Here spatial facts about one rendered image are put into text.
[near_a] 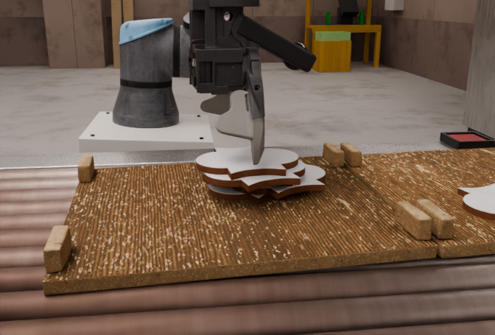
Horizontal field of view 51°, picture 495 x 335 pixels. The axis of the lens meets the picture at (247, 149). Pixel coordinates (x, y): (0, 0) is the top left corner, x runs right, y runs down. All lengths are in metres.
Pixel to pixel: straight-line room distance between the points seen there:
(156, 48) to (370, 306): 0.78
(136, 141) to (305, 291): 0.61
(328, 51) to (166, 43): 8.08
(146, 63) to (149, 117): 0.12
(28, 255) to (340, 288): 0.35
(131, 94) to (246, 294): 0.72
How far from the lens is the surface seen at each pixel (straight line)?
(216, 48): 0.65
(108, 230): 0.63
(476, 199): 0.73
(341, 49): 9.23
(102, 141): 1.07
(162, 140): 1.06
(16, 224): 0.74
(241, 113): 0.63
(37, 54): 10.77
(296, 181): 0.66
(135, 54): 1.15
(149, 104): 1.15
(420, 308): 0.53
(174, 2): 10.37
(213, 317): 0.49
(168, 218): 0.65
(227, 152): 0.73
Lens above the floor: 1.19
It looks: 16 degrees down
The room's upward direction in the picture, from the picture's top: straight up
